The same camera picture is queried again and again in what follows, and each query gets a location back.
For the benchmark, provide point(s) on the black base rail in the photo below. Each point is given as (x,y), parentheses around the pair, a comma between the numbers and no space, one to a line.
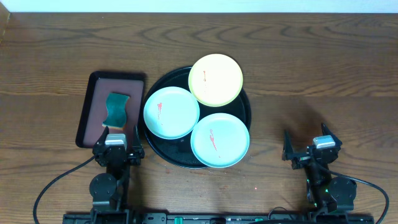
(163,218)

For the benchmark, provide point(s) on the green sponge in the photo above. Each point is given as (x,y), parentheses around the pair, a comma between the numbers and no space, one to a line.
(116,111)

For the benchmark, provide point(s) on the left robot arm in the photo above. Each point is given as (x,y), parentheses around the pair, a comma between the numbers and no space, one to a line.
(110,189)

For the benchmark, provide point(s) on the round black serving tray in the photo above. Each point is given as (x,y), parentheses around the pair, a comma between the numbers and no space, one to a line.
(178,151)

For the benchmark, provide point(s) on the yellow plate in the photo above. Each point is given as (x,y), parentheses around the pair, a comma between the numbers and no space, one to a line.
(215,80)

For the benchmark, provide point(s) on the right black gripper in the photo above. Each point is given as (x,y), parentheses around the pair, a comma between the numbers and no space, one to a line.
(289,151)

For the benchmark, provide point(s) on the rectangular black brown tray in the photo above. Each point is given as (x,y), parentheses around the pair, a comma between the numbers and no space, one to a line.
(100,85)

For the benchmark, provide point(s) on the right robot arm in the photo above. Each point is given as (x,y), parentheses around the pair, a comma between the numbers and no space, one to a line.
(332,196)

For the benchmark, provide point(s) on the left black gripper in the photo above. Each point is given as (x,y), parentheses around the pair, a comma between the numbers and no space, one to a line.
(138,154)

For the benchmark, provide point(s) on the mint green plate front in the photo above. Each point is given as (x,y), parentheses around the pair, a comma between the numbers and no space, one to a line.
(220,140)

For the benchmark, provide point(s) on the mint green plate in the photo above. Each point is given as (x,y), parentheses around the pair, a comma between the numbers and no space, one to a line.
(171,112)
(220,140)

